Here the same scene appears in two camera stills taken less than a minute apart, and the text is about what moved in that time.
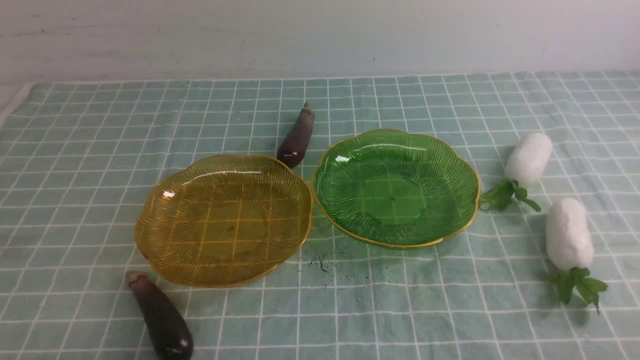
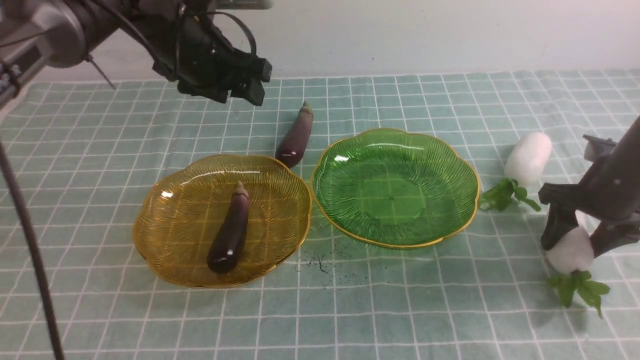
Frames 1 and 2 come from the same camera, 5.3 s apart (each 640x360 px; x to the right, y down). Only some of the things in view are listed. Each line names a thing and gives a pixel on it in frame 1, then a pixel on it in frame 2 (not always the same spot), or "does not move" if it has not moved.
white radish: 527,161 does not move
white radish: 570,247 does not move
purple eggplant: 295,138 does not move
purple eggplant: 170,336 to 226,240
